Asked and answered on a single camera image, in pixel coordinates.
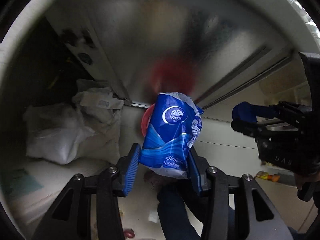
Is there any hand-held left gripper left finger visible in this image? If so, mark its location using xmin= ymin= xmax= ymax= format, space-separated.
xmin=31 ymin=143 xmax=142 ymax=240

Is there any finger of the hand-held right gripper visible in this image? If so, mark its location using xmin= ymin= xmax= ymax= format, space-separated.
xmin=230 ymin=119 xmax=301 ymax=138
xmin=232 ymin=101 xmax=313 ymax=124

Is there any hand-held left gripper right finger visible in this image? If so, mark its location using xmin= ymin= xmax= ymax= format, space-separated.
xmin=186 ymin=149 xmax=294 ymax=240

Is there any blue tissue packet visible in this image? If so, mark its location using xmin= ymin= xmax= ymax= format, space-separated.
xmin=138 ymin=92 xmax=204 ymax=180

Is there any red plastic bin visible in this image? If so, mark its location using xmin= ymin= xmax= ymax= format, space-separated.
xmin=141 ymin=104 xmax=155 ymax=137

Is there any person's right hand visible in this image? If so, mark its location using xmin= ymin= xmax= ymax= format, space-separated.
xmin=294 ymin=172 xmax=313 ymax=191

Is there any orange snack packet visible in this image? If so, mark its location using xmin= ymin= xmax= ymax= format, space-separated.
xmin=255 ymin=171 xmax=280 ymax=182

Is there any large white sack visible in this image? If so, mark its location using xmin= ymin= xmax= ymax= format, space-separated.
xmin=24 ymin=102 xmax=120 ymax=165

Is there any crumpled white bag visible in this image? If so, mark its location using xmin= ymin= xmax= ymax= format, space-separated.
xmin=72 ymin=79 xmax=125 ymax=130

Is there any frosted metal cabinet door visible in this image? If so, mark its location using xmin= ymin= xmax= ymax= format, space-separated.
xmin=47 ymin=0 xmax=295 ymax=109

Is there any teal paper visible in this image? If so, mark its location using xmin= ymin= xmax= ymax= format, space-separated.
xmin=2 ymin=170 xmax=44 ymax=195

